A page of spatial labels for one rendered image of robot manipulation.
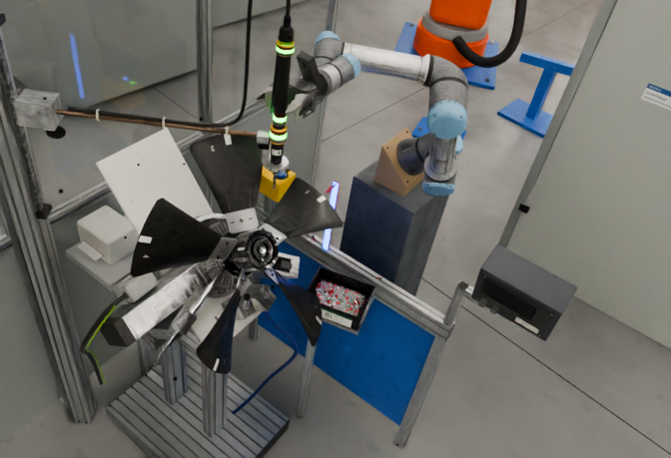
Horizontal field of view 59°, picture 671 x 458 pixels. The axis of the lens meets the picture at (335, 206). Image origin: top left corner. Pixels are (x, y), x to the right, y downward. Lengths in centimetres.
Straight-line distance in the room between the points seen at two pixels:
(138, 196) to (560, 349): 238
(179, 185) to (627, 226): 231
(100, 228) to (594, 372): 249
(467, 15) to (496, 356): 315
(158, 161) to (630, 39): 209
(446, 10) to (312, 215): 375
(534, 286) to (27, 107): 146
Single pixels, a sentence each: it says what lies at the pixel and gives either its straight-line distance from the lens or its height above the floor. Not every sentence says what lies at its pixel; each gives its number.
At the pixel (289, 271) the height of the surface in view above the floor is 100.
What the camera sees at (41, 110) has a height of 157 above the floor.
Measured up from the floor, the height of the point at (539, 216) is 40.
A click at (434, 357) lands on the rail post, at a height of 68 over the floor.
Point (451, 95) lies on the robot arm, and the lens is 182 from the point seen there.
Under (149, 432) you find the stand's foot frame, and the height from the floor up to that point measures 8.
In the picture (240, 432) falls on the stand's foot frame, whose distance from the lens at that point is 270.
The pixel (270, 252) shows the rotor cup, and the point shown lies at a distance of 175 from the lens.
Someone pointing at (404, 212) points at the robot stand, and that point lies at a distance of 232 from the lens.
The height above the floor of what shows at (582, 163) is 81.
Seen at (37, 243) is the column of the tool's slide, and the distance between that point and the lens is 203.
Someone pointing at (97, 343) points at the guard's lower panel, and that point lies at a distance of 283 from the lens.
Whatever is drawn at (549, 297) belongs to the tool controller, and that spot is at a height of 123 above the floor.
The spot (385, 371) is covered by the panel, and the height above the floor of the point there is 40.
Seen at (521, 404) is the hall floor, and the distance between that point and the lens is 315.
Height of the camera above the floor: 247
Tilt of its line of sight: 41 degrees down
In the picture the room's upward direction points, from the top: 10 degrees clockwise
